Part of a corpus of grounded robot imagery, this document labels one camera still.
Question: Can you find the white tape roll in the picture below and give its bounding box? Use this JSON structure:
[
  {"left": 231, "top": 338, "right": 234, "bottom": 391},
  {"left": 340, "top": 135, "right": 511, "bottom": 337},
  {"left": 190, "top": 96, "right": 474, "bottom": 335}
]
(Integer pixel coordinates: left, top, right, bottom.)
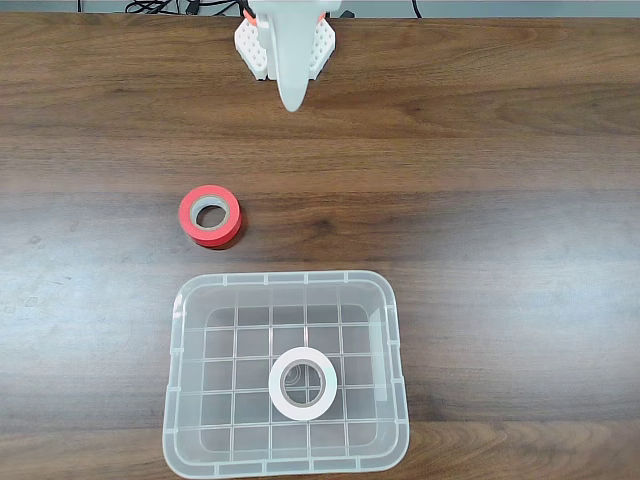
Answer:
[{"left": 268, "top": 346, "right": 339, "bottom": 421}]

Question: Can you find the clear plastic box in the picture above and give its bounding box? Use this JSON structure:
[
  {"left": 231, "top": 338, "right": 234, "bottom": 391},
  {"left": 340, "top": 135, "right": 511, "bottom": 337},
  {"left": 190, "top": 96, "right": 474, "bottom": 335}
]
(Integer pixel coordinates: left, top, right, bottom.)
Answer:
[{"left": 160, "top": 269, "right": 411, "bottom": 477}]

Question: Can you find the red tape roll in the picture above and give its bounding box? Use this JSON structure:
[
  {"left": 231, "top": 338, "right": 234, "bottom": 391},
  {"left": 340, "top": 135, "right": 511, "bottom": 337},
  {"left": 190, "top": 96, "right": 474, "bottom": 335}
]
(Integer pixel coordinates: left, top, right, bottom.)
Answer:
[{"left": 178, "top": 184, "right": 245, "bottom": 250}]

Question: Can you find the black cable with plug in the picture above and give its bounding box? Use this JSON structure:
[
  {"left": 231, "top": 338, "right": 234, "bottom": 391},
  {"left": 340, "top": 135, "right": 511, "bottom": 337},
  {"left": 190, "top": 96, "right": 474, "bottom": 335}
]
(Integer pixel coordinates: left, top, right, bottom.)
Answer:
[{"left": 183, "top": 0, "right": 242, "bottom": 16}]

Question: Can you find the black coiled cable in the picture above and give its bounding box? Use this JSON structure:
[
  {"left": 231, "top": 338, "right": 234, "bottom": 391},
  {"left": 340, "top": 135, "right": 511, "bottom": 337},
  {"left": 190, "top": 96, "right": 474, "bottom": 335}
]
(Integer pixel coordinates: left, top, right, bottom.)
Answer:
[{"left": 124, "top": 0, "right": 180, "bottom": 16}]

